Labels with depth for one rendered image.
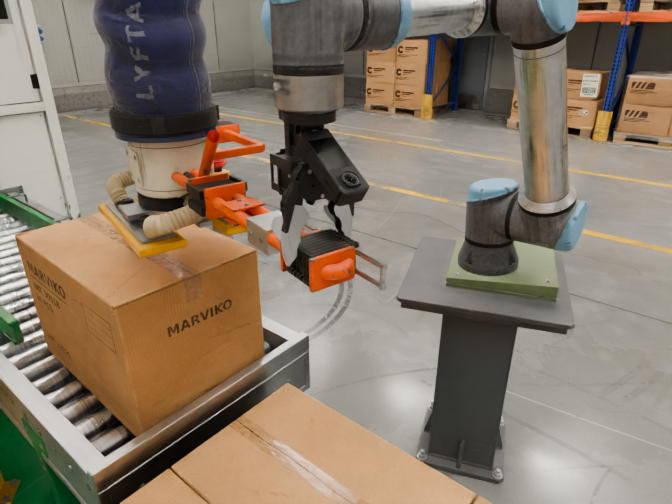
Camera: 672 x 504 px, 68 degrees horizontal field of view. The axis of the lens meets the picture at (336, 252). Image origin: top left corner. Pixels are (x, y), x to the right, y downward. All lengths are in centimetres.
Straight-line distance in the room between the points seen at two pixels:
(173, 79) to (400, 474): 100
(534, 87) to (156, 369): 110
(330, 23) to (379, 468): 99
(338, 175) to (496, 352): 121
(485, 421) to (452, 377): 21
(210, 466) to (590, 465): 145
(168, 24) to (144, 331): 66
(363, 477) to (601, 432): 133
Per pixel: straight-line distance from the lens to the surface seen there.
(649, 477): 229
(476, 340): 172
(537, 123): 132
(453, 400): 188
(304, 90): 63
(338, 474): 128
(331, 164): 63
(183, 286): 125
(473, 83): 987
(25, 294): 231
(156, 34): 108
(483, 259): 161
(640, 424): 251
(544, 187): 142
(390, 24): 73
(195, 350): 135
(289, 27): 63
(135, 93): 110
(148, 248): 108
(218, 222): 117
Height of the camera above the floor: 151
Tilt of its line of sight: 25 degrees down
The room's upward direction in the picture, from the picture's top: straight up
